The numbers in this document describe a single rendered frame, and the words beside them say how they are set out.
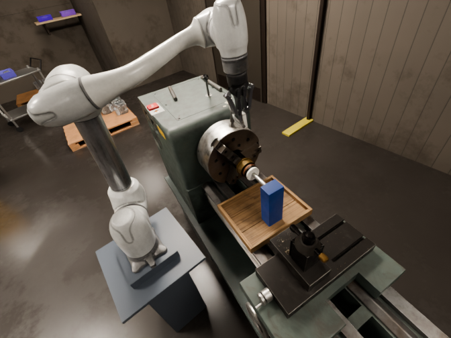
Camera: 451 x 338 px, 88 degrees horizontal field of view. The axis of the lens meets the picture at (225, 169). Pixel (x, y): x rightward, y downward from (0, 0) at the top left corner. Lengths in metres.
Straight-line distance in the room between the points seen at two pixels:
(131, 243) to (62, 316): 1.37
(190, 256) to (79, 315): 1.27
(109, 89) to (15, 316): 2.19
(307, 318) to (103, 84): 0.97
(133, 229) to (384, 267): 0.99
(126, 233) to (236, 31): 0.87
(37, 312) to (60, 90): 2.03
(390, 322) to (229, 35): 1.07
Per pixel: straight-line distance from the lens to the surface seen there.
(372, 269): 1.08
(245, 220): 1.16
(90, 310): 2.31
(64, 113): 0.83
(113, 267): 1.41
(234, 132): 1.11
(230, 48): 0.81
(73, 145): 4.13
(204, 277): 2.04
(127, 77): 0.80
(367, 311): 1.10
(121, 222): 1.10
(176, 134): 1.17
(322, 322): 0.96
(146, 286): 1.28
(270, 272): 0.94
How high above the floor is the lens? 1.83
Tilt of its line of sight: 42 degrees down
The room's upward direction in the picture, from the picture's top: 10 degrees counter-clockwise
